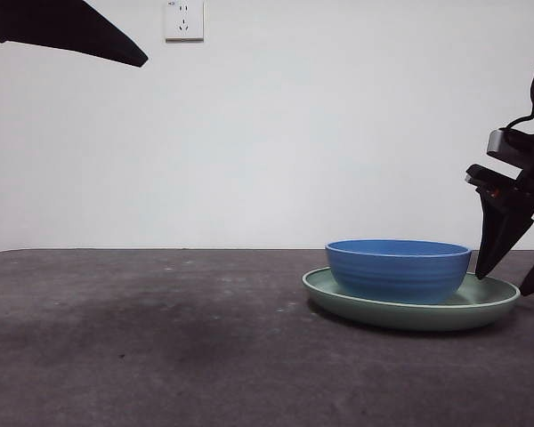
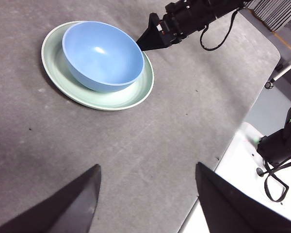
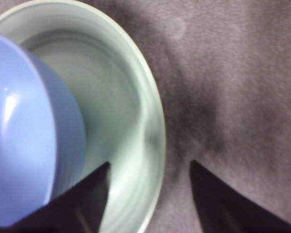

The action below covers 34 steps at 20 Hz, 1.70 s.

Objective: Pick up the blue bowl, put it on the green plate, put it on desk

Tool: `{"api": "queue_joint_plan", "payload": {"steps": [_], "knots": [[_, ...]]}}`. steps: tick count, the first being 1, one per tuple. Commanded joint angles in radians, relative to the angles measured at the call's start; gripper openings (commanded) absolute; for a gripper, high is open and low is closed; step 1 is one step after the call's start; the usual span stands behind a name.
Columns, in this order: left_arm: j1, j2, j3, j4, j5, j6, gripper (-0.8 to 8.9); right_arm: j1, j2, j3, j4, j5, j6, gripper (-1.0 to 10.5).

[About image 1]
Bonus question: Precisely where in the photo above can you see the green round plate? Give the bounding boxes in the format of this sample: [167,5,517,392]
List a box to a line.
[302,265,522,333]

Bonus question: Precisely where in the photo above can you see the pale grey right wrist camera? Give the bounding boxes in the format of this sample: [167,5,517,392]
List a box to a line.
[486,128,514,158]

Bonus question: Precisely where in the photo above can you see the blue ribbed bowl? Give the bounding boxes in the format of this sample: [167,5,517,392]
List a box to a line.
[325,238,473,306]

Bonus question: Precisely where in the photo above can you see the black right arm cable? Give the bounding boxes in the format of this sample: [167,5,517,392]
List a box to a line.
[500,110,534,133]

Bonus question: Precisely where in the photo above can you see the white wall socket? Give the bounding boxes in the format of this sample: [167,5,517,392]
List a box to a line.
[164,0,205,44]

